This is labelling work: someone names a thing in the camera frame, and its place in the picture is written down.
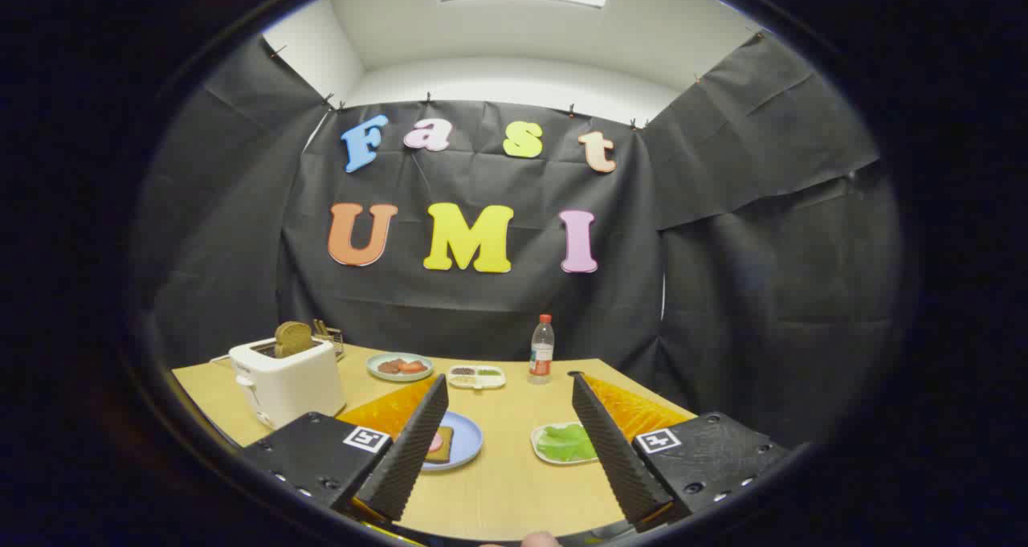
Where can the red tomato slice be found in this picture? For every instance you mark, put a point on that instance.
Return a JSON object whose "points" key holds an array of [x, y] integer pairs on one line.
{"points": [[413, 366]]}

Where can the white rectangular tray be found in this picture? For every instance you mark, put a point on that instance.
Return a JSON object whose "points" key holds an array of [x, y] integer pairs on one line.
{"points": [[534, 442]]}

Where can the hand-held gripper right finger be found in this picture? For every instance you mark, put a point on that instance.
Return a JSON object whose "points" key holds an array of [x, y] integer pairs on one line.
{"points": [[614, 451]]}

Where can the brown meat patty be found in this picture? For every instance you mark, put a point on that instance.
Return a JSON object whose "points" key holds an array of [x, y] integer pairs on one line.
{"points": [[389, 367]]}

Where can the pink ham slice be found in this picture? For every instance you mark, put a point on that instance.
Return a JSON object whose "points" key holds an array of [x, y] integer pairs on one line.
{"points": [[436, 442]]}

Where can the green lettuce leaf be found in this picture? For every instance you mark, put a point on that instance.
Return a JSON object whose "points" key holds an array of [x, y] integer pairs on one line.
{"points": [[566, 442]]}

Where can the clear red-capped water bottle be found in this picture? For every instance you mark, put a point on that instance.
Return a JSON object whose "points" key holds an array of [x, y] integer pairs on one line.
{"points": [[541, 358]]}

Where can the brown toasted bread slice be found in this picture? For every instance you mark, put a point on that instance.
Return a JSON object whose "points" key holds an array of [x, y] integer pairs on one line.
{"points": [[293, 340]]}

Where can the white divided seasoning dish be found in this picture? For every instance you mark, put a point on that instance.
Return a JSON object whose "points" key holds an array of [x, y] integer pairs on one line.
{"points": [[475, 383]]}

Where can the black backdrop cloth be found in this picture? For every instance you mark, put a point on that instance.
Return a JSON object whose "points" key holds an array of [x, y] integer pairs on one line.
{"points": [[482, 314]]}

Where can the white toaster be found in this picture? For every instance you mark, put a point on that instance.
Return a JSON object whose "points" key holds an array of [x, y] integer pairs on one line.
{"points": [[297, 386]]}

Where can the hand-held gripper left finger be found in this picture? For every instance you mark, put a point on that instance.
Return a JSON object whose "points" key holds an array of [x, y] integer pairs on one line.
{"points": [[409, 451]]}

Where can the blue round plate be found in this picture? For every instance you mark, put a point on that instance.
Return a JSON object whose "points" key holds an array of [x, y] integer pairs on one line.
{"points": [[467, 442]]}

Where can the pale green round plate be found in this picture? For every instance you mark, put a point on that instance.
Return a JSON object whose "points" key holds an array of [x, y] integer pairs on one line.
{"points": [[373, 367]]}

